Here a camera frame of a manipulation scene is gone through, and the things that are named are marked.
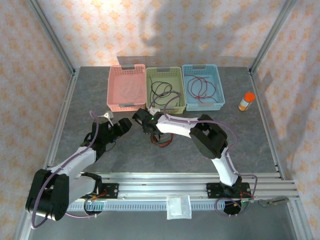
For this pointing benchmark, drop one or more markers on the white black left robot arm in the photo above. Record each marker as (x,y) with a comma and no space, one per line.
(75,160)

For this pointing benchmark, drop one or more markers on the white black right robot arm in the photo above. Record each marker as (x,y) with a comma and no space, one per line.
(175,125)

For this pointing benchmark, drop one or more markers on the pink perforated plastic basket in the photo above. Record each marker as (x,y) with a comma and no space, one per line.
(117,75)

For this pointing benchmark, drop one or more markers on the green perforated plastic basket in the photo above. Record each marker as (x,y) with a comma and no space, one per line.
(175,75)

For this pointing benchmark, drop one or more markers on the blue perforated plastic basket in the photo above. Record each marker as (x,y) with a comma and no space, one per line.
(212,75)

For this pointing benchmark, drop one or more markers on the plastic bag white contents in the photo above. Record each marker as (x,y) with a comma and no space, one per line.
(178,207)

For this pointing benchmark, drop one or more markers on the orange-lid pill bottle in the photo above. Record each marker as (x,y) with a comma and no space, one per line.
(246,102)

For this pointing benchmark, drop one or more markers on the grey metal hand tool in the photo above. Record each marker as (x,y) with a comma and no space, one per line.
(275,200)

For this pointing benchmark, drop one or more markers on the aluminium table side rail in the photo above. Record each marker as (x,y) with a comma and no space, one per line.
(60,125)
(264,117)

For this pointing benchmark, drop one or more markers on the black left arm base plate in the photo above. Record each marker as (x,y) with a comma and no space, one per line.
(112,190)

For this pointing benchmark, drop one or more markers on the aluminium mounting rail beams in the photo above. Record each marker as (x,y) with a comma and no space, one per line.
(162,186)

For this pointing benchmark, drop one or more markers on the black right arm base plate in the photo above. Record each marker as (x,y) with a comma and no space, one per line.
(212,191)

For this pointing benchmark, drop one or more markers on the aluminium frame post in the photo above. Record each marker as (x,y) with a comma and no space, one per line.
(50,32)
(272,32)

